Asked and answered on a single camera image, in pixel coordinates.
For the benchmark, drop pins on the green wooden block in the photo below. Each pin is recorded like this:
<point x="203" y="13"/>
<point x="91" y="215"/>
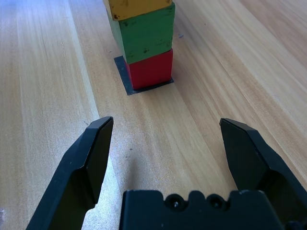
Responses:
<point x="146" y="36"/>

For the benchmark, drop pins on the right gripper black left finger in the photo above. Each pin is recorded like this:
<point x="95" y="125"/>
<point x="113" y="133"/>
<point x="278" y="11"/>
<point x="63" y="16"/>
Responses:
<point x="79" y="172"/>

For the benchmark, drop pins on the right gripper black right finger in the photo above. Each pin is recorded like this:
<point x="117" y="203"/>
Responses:
<point x="254" y="163"/>

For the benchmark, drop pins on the red wooden block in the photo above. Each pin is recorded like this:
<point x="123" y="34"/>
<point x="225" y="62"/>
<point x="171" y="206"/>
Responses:
<point x="151" y="70"/>

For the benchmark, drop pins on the black square tape marker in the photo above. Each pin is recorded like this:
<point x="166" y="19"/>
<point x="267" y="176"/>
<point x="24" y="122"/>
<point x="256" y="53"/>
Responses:
<point x="120" y="69"/>

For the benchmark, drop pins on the yellow wooden block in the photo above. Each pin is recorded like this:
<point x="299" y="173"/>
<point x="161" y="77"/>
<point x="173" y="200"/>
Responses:
<point x="136" y="8"/>

